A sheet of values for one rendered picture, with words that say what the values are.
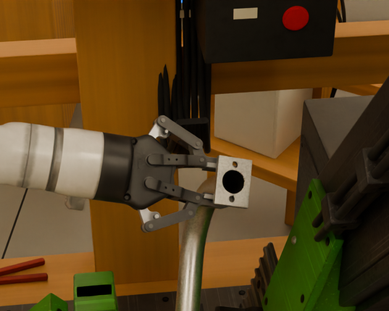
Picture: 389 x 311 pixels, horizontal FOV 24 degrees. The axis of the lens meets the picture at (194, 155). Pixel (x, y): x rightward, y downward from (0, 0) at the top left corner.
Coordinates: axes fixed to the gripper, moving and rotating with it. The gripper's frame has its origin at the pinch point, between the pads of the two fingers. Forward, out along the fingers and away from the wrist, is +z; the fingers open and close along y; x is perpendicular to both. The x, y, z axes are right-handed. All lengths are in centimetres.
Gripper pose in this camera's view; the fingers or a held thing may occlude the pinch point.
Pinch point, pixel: (218, 183)
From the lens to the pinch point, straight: 102.5
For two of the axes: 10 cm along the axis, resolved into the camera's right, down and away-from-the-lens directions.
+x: -2.7, 1.4, 9.5
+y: 1.1, -9.8, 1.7
